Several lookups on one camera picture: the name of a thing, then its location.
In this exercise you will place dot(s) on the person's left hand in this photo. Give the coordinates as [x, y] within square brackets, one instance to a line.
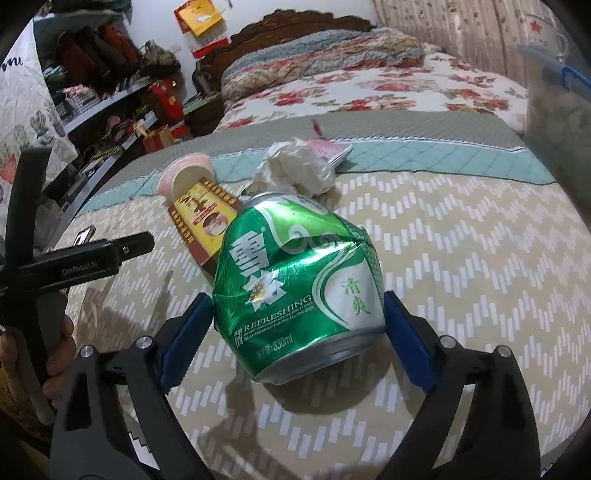
[58, 367]

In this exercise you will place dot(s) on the patterned beige curtain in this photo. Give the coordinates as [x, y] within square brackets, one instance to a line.
[483, 33]

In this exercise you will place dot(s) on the dark wooden headboard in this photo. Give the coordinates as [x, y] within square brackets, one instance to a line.
[275, 28]

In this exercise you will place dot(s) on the floral bed sheet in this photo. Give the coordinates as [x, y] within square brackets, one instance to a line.
[444, 83]

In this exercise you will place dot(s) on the folded patchwork blanket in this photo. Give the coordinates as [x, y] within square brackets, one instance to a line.
[321, 52]

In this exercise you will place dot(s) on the pink white paper card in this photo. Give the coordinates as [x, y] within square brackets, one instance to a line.
[332, 152]

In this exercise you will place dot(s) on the yellow red hanging bag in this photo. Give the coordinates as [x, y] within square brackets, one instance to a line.
[202, 26]

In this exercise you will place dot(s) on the yellow cigarette box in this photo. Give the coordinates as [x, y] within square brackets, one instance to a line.
[201, 216]

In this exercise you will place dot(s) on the metal storage shelf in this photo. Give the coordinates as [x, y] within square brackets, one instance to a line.
[47, 29]

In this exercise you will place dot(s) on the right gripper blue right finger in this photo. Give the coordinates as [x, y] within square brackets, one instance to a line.
[412, 339]

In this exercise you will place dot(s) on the crushed green beer can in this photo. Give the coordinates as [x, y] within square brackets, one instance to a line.
[297, 288]

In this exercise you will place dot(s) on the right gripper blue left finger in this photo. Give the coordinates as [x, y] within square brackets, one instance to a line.
[179, 339]

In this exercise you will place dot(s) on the clear storage box blue lid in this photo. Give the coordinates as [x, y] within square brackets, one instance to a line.
[558, 119]

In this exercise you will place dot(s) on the white quilted cloth cover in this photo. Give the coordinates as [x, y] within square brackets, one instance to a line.
[28, 116]

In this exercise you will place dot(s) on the white enamel mug red star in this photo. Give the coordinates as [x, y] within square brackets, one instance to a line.
[542, 35]

